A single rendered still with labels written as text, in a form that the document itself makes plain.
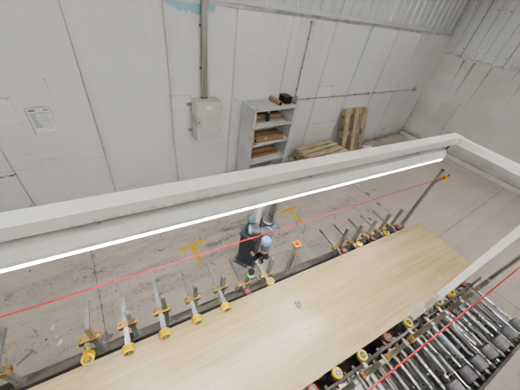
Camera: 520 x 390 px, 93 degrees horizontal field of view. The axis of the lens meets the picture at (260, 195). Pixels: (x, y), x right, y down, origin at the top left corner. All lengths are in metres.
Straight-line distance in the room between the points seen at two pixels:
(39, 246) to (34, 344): 2.74
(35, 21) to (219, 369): 3.59
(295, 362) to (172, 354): 0.93
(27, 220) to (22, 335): 2.90
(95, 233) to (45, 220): 0.14
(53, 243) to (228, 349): 1.60
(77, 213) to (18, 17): 2.94
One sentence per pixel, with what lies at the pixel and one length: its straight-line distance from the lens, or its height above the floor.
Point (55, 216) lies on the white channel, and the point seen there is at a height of 2.46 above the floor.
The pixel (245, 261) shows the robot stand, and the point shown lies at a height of 0.09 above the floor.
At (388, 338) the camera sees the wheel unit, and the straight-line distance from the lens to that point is 2.72.
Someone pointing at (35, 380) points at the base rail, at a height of 0.70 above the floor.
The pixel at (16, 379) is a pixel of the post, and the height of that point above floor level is 0.80.
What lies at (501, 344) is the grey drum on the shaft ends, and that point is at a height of 0.84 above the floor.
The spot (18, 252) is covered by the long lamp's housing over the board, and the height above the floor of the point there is 2.37.
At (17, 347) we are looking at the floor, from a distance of 3.75.
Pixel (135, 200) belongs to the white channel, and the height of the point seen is 2.46.
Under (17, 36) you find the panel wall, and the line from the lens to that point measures 3.72.
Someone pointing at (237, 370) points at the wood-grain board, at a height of 0.90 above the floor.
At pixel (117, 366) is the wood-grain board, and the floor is 0.90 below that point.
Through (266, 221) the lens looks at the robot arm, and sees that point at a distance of 3.03.
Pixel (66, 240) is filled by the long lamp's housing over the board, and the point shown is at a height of 2.37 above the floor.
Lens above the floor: 3.05
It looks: 40 degrees down
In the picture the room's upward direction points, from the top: 11 degrees clockwise
